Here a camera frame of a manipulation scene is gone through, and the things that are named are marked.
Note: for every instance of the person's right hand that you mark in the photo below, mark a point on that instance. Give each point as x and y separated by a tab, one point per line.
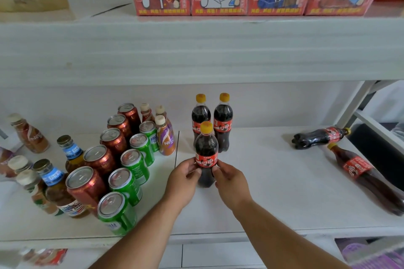
232	186

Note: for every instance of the person's left hand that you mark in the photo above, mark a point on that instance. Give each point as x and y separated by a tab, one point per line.
180	186

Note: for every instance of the cola bottle front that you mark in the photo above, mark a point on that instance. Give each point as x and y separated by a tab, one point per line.
206	149
363	171

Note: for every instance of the cola bottle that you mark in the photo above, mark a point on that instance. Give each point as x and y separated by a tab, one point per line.
363	171
315	138
200	114
206	149
223	120

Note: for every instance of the white metal shelf rack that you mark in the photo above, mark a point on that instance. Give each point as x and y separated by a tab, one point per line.
202	51

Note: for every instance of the person's left forearm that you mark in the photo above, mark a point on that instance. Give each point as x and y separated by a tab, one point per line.
139	240

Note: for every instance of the person's right forearm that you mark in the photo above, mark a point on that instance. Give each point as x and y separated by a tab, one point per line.
277	240

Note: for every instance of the purple label coffee bottle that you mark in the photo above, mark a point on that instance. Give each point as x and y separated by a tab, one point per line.
161	110
165	139

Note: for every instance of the red drink can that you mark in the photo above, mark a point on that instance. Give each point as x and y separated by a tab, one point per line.
86	190
120	128
101	161
114	142
130	117

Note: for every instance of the red label small bottle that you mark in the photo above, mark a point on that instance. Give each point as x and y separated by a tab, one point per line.
147	114

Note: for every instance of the blue label beer bottle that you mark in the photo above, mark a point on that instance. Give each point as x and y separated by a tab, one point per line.
56	186
72	152

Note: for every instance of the small white cap bottle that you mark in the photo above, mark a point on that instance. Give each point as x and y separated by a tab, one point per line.
19	164
34	193

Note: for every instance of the wrapped pack of small bottles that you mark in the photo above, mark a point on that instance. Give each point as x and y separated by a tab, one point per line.
50	256

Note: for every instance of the black cabinet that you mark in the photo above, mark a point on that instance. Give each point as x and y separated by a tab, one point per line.
378	158

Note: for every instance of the brown coffee bottle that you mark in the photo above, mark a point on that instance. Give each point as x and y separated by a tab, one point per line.
4	161
31	136

